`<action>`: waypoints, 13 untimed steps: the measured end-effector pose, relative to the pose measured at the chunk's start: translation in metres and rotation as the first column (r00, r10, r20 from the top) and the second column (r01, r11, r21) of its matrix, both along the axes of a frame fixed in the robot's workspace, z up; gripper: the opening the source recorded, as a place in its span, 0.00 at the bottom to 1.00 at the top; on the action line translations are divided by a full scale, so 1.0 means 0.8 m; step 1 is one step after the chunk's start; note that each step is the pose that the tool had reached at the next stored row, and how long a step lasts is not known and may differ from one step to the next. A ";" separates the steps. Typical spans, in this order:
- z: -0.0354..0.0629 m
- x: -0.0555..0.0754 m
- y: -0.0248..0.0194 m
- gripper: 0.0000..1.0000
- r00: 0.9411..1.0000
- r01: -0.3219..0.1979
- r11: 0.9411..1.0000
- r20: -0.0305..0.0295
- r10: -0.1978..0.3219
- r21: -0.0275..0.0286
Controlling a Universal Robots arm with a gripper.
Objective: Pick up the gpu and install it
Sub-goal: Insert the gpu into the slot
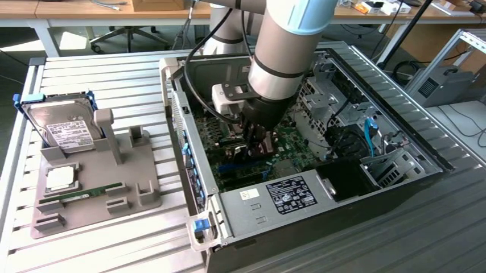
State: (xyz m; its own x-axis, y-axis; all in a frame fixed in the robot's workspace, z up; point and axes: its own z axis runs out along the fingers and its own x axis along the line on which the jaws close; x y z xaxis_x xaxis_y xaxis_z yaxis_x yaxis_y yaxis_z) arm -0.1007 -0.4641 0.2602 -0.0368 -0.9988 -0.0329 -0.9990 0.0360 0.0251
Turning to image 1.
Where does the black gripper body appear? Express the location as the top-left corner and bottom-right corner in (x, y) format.
(241, 94), (294, 131)

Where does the graphics card with metal bracket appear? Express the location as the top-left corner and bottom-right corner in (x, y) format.
(222, 140), (273, 166)

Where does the green motherboard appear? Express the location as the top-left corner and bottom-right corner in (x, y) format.
(191, 106), (330, 192)

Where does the grey chipset heatsink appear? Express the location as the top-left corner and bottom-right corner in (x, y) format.
(274, 159), (299, 176)

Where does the black expansion slot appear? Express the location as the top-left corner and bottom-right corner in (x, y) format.
(219, 169), (267, 183)
(223, 177), (269, 191)

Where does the blue expansion slot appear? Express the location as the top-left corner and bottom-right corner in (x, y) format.
(218, 162), (250, 173)

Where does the metal drive cage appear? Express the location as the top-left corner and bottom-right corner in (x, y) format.
(294, 74), (384, 148)

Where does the grey power supply unit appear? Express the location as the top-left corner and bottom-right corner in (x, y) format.
(214, 169), (336, 240)

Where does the blue case latch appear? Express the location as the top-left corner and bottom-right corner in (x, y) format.
(191, 218), (211, 233)

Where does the open black PC case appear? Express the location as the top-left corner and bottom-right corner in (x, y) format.
(158, 47), (456, 273)

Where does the grey parts rack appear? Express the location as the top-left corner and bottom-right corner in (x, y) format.
(30, 108), (165, 240)

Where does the black office chair base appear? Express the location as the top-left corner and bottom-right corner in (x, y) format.
(90, 25), (171, 54)

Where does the black tripod pole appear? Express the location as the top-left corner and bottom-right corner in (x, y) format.
(374, 0), (434, 69)

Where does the orange and white box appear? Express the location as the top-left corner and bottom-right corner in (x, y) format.
(353, 1), (382, 15)

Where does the brown cardboard box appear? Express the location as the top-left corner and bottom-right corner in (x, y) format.
(131, 0), (191, 13)

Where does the grey computer tower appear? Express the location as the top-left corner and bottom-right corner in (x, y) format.
(417, 64), (478, 108)

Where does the green RAM stick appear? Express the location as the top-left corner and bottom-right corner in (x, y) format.
(38, 182), (123, 205)

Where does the brown cabinet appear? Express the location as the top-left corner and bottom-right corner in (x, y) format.
(384, 24), (462, 65)

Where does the silver CPU chip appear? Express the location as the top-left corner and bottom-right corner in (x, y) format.
(44, 166), (78, 193)

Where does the wooden desk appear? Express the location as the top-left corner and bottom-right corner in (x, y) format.
(28, 0), (214, 57)
(330, 0), (486, 35)
(0, 0), (42, 29)

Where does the cardboard tray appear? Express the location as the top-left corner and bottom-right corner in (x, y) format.
(440, 1), (476, 16)

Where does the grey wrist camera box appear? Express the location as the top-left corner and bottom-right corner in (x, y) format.
(211, 82), (263, 116)

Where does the black wire bundle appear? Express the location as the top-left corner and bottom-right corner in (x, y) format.
(324, 125), (373, 162)

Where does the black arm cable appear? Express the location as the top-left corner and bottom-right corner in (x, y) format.
(183, 0), (254, 123)

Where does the blue flat wire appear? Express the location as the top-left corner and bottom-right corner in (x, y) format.
(364, 117), (382, 159)

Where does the grey disk bay bracket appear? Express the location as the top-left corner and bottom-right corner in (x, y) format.
(358, 147), (424, 191)

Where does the hard disk in blue bracket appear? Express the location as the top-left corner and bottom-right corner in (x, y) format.
(12, 89), (102, 155)

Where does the light grey cable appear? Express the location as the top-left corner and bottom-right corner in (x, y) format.
(94, 0), (130, 11)

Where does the aluminium frame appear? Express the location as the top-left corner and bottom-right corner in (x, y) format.
(402, 27), (486, 96)

